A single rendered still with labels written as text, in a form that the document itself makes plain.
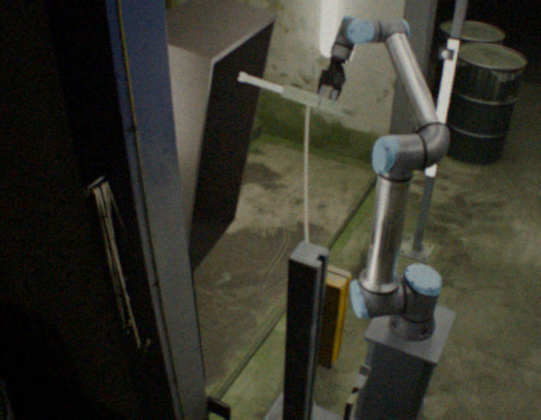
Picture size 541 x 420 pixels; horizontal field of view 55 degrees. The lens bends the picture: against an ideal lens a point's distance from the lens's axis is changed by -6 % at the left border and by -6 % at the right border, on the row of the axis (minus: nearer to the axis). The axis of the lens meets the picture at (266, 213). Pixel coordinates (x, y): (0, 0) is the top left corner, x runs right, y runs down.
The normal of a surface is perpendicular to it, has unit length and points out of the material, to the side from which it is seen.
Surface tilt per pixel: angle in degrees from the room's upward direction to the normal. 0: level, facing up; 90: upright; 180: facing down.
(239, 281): 0
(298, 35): 90
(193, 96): 90
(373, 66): 90
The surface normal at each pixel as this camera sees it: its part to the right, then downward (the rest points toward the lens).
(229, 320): 0.00, -0.81
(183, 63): -0.39, 0.55
